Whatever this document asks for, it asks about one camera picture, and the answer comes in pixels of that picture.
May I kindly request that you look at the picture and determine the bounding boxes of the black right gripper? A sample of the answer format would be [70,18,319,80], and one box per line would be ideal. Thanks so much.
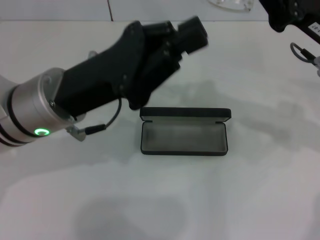
[258,0,320,45]

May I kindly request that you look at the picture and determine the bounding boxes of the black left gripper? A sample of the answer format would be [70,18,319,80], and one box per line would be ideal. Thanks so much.
[53,20,181,118]

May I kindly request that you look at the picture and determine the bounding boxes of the clear white glasses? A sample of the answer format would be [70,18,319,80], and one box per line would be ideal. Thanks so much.
[208,0,255,13]

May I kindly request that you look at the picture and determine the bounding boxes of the black glasses case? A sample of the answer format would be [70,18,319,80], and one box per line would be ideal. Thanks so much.
[139,106,232,156]

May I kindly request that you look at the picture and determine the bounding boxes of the left gripper grey cable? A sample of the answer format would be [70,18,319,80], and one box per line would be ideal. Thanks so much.
[66,96,123,143]

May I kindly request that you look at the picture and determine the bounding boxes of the gripper grey cable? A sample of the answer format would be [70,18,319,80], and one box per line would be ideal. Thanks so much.
[289,42,320,76]
[66,96,123,143]

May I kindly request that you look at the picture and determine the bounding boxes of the right gripper grey cable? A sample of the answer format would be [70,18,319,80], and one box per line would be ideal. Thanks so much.
[289,42,320,76]

